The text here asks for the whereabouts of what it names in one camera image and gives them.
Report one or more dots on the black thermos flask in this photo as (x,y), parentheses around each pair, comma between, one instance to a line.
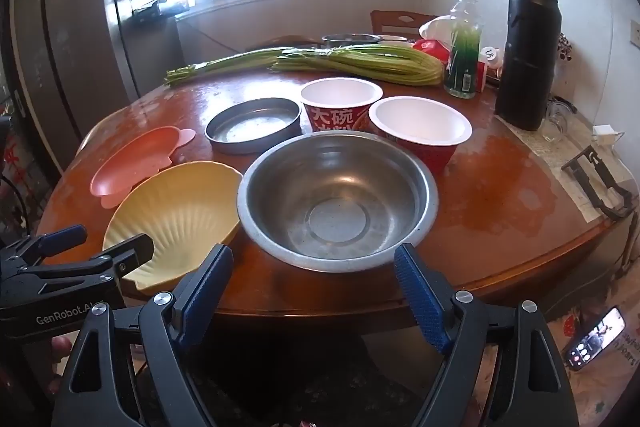
(525,67)

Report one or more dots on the wall socket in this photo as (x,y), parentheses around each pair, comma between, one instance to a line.
(635,32)

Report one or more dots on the person's left hand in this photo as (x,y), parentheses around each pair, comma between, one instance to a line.
(59,362)

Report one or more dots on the white bowl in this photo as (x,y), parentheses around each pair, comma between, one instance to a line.
(392,40)

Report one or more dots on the small white box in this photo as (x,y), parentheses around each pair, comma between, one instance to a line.
(607,134)

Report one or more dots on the printed cloth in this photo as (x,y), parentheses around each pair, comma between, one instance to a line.
(615,387)

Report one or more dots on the spotted print bag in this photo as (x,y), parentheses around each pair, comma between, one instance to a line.
(565,47)

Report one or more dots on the large steel bowl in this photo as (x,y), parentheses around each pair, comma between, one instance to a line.
(340,217)

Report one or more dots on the pink plastic plate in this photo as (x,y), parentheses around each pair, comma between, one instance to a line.
(135,162)

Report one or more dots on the thin celery bundle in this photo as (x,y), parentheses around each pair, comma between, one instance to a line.
(220,66)

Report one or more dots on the small glass jar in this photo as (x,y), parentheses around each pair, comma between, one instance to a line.
(557,124)

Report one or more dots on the small steel bowl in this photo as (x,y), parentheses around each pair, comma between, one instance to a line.
(350,39)

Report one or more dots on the smartphone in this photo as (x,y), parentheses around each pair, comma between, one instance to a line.
(595,338)

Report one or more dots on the white plastic bag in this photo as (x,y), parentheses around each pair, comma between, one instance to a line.
(435,28)

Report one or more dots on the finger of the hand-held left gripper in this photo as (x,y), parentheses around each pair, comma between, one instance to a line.
(130,254)
(65,238)

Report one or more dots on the red tissue pack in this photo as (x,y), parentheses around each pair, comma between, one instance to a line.
(430,49)

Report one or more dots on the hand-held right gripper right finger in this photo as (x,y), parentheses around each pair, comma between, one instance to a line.
(422,302)

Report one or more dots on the clear bottle with green liquid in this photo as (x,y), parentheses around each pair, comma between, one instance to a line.
(462,57)

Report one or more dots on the thick celery bundle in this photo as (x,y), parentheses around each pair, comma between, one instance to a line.
(370,62)

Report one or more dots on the black metal tool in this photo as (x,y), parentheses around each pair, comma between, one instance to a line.
(571,168)

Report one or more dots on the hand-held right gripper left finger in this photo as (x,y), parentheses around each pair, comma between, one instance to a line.
(202,302)

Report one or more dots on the small white jar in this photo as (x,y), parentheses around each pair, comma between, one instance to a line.
(490,54)

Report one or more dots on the curved wooden chair back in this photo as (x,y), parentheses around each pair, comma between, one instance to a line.
(295,41)

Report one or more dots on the round steel pan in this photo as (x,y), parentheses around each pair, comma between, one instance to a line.
(250,127)

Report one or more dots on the small metal can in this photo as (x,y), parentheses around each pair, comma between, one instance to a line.
(495,71)

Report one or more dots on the yellow shell-shaped plate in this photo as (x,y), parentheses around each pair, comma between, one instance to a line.
(175,217)

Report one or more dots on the printed paper sheet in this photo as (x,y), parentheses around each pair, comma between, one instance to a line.
(550,152)

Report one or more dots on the red paper bowl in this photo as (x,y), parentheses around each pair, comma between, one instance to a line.
(340,94)
(420,122)

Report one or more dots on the small red box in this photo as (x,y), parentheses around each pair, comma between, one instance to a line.
(481,77)

